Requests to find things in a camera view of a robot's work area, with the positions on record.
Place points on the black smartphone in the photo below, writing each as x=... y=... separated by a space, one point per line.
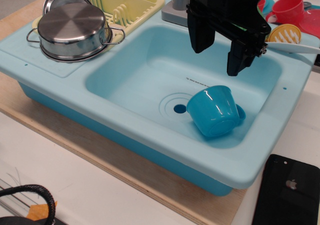
x=289 y=193

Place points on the red plastic plate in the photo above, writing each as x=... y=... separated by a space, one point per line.
x=310 y=22

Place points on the light blue toy sink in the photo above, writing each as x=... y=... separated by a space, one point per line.
x=130 y=94

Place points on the plywood board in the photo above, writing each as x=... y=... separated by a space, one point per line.
x=94 y=180

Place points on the blue plastic cup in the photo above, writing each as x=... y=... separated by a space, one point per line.
x=214 y=111

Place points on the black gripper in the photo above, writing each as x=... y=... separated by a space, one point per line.
x=237 y=20

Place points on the red plastic cup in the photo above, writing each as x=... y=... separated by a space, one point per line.
x=286 y=12

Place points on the stainless steel pot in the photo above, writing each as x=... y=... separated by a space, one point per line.
x=74 y=32

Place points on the yellow dish rack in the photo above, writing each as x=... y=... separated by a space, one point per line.
x=128 y=14

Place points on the orange tape piece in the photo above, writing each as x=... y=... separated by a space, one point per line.
x=38 y=212

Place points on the grey toy faucet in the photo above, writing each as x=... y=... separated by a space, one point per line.
x=175 y=12

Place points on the teal plastic plate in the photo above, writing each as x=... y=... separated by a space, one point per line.
x=265 y=7

